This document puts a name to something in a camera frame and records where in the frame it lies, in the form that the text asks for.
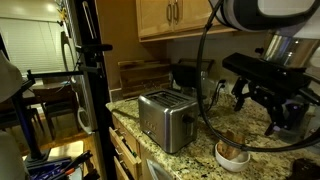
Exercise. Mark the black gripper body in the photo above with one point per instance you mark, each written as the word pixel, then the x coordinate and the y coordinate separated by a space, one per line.
pixel 293 109

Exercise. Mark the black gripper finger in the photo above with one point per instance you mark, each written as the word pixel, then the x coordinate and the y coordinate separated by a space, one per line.
pixel 277 119
pixel 237 92

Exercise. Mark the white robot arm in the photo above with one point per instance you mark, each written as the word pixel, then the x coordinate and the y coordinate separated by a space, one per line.
pixel 292 39

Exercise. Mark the stainless steel two-slot toaster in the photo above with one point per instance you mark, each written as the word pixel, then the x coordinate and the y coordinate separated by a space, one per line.
pixel 169 118

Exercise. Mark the black coffee maker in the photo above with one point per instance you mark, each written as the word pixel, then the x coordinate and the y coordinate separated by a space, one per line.
pixel 184 74

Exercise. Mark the white ceramic bowl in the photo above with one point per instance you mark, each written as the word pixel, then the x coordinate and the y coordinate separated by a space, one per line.
pixel 236 164

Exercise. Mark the wooden cutting board stack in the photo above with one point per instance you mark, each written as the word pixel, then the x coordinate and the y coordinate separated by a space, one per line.
pixel 139 76

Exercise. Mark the open wooden drawer stack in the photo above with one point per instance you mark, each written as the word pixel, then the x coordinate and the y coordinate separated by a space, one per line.
pixel 127 150

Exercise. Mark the dark wooden dining chair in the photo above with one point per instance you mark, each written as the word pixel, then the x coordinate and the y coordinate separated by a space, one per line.
pixel 56 102

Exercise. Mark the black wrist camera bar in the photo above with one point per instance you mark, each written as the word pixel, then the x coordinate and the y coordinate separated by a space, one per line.
pixel 273 77

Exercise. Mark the upper wooden wall cabinet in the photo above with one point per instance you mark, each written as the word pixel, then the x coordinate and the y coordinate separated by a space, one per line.
pixel 170 19

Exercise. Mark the black camera tripod stand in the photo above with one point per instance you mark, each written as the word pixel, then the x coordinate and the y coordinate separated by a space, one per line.
pixel 81 39

